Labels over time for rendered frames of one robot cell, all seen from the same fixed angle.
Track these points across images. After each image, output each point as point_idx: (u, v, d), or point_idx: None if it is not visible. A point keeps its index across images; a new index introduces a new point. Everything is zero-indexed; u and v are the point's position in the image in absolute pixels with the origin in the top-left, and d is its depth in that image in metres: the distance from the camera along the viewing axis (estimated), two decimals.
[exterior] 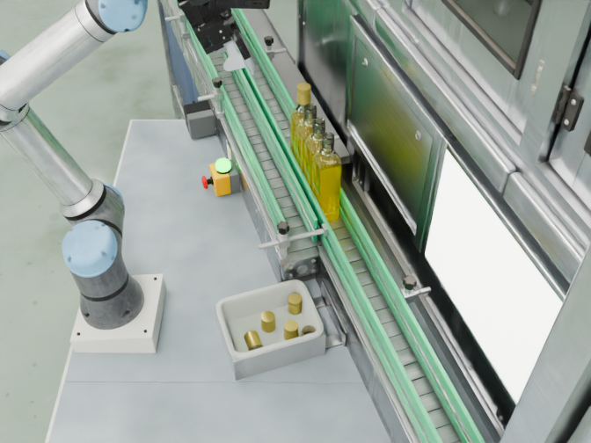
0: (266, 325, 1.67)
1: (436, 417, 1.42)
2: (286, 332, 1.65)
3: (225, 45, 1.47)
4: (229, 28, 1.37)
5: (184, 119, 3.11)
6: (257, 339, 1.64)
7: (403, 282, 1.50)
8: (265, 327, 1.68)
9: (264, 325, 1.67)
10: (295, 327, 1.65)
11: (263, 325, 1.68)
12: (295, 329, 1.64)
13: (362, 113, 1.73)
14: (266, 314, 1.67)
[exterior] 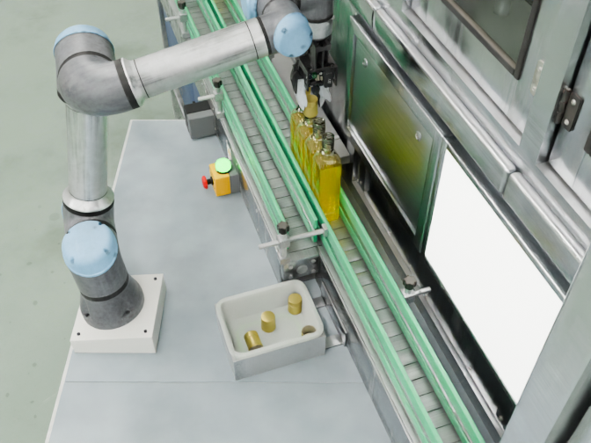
0: (266, 325, 1.67)
1: (436, 417, 1.42)
2: (315, 106, 1.68)
3: (304, 98, 1.63)
4: None
5: (184, 119, 3.11)
6: (257, 339, 1.64)
7: (403, 282, 1.50)
8: (265, 327, 1.68)
9: (264, 325, 1.67)
10: (312, 95, 1.68)
11: (263, 325, 1.68)
12: (315, 96, 1.68)
13: (362, 113, 1.73)
14: (266, 314, 1.67)
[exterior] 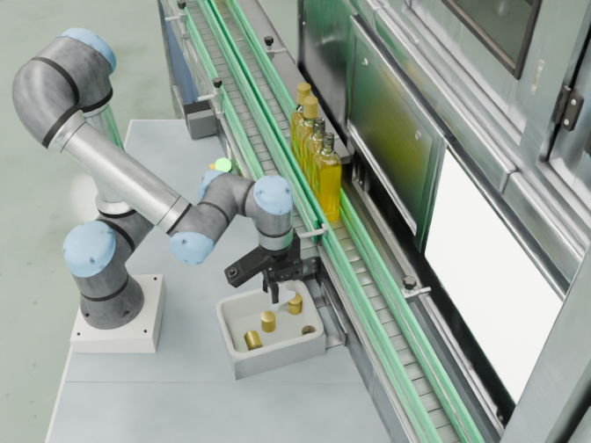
0: (266, 325, 1.67)
1: (436, 417, 1.42)
2: (315, 107, 1.68)
3: (285, 294, 1.58)
4: None
5: (184, 119, 3.11)
6: (257, 339, 1.64)
7: (403, 282, 1.50)
8: (265, 327, 1.68)
9: (264, 325, 1.67)
10: (312, 97, 1.69)
11: (263, 325, 1.68)
12: (315, 97, 1.69)
13: (362, 113, 1.73)
14: (266, 314, 1.67)
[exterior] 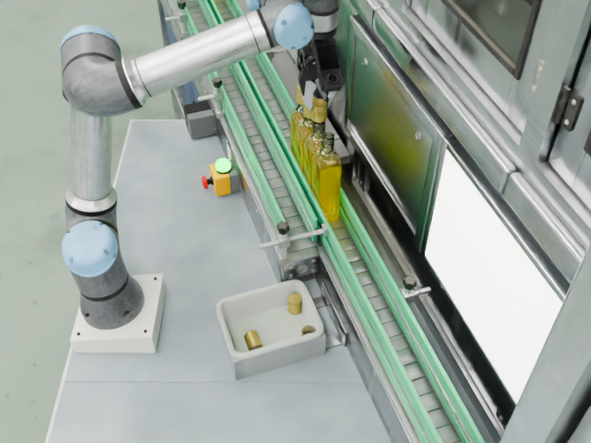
0: (326, 109, 1.63)
1: (436, 417, 1.42)
2: None
3: None
4: (305, 64, 1.54)
5: (184, 119, 3.11)
6: (257, 339, 1.64)
7: (403, 282, 1.50)
8: (325, 113, 1.63)
9: (325, 112, 1.62)
10: (312, 97, 1.69)
11: (324, 114, 1.63)
12: (315, 97, 1.69)
13: (362, 113, 1.73)
14: (317, 104, 1.61)
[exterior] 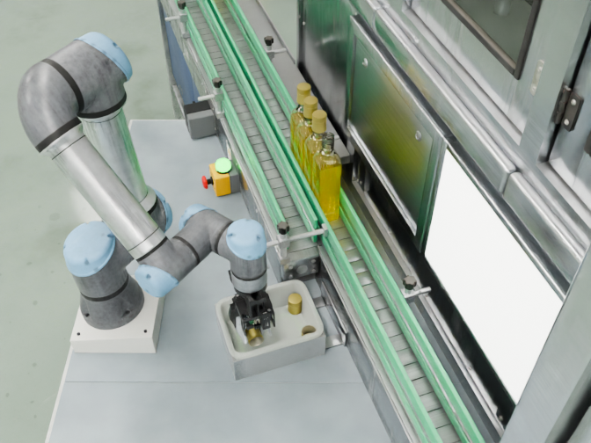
0: (326, 119, 1.65)
1: (436, 417, 1.42)
2: (315, 107, 1.68)
3: (244, 333, 1.58)
4: None
5: (184, 119, 3.11)
6: (257, 331, 1.61)
7: (403, 282, 1.50)
8: (325, 124, 1.65)
9: (324, 122, 1.65)
10: (312, 97, 1.69)
11: (324, 125, 1.65)
12: (315, 97, 1.69)
13: (362, 113, 1.73)
14: (317, 114, 1.64)
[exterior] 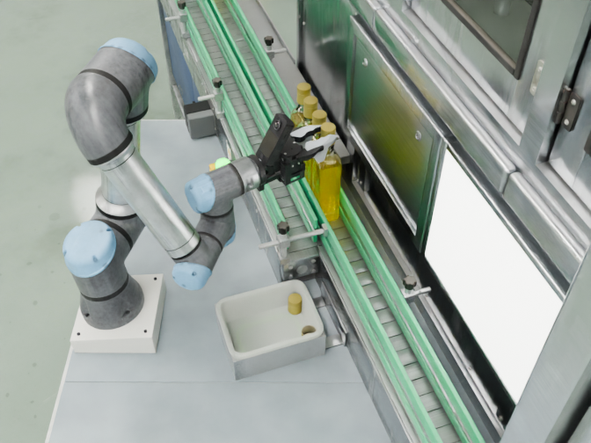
0: (326, 119, 1.65)
1: (436, 417, 1.42)
2: (315, 107, 1.68)
3: (306, 141, 1.63)
4: (294, 160, 1.55)
5: (184, 119, 3.11)
6: None
7: (403, 282, 1.50)
8: None
9: (324, 122, 1.65)
10: (312, 97, 1.69)
11: None
12: (315, 97, 1.69)
13: (362, 113, 1.73)
14: (317, 114, 1.64)
